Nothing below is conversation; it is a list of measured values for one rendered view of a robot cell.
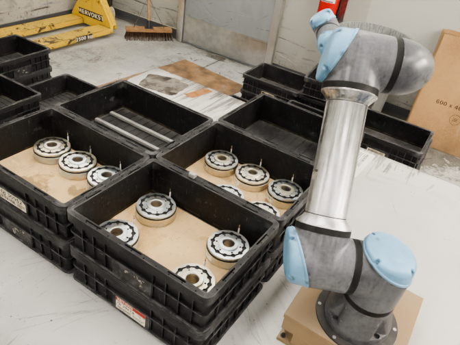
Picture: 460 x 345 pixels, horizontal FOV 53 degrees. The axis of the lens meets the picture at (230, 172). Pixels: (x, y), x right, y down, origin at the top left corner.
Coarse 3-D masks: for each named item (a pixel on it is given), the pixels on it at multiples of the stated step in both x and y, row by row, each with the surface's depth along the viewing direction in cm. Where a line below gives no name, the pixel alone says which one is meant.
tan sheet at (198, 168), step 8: (200, 160) 144; (192, 168) 140; (200, 168) 140; (200, 176) 137; (208, 176) 138; (232, 176) 139; (216, 184) 135; (232, 184) 136; (248, 192) 134; (256, 192) 134; (264, 192) 135; (248, 200) 131; (256, 200) 131; (264, 200) 132; (280, 208) 130
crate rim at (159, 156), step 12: (240, 132) 142; (180, 144) 131; (264, 144) 138; (156, 156) 125; (180, 168) 122; (204, 180) 119; (228, 192) 116; (252, 204) 113; (300, 204) 116; (276, 216) 110; (288, 216) 111
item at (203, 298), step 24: (168, 168) 121; (96, 192) 109; (216, 192) 115; (72, 216) 102; (264, 216) 110; (120, 240) 97; (264, 240) 103; (144, 264) 94; (240, 264) 96; (192, 288) 89; (216, 288) 90
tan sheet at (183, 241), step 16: (128, 208) 121; (176, 224) 118; (192, 224) 119; (144, 240) 112; (160, 240) 113; (176, 240) 114; (192, 240) 114; (160, 256) 109; (176, 256) 109; (192, 256) 110; (224, 272) 107
